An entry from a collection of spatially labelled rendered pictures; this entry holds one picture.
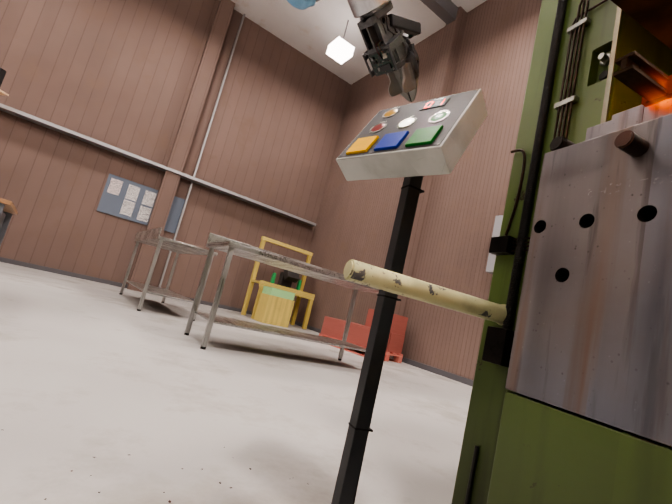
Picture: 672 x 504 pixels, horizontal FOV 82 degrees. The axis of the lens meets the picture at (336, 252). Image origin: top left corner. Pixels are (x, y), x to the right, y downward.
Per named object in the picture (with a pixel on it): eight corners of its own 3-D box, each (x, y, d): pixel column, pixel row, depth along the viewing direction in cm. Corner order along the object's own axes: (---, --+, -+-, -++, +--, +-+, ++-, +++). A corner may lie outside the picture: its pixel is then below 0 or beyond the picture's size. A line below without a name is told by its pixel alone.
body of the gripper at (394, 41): (371, 81, 87) (348, 25, 80) (388, 63, 91) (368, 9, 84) (400, 72, 82) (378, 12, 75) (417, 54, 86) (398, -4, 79)
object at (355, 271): (350, 281, 77) (356, 256, 78) (339, 281, 82) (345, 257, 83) (510, 326, 93) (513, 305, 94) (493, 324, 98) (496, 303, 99)
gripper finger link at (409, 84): (403, 111, 90) (388, 73, 85) (414, 98, 93) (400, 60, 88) (414, 109, 88) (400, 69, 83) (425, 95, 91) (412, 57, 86)
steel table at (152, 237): (165, 302, 651) (182, 245, 666) (197, 322, 485) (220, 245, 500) (116, 293, 610) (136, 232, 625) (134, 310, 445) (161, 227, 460)
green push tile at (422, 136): (430, 141, 93) (442, 124, 97) (403, 144, 98) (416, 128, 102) (432, 147, 94) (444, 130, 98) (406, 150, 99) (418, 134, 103)
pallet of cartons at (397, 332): (407, 365, 589) (417, 319, 600) (358, 357, 538) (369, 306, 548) (358, 348, 695) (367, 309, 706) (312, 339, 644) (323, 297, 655)
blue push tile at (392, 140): (396, 145, 100) (408, 129, 103) (372, 148, 105) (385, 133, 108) (398, 151, 101) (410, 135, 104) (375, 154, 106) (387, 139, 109)
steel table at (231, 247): (378, 376, 397) (398, 283, 412) (198, 349, 300) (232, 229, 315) (340, 359, 456) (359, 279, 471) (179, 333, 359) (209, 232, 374)
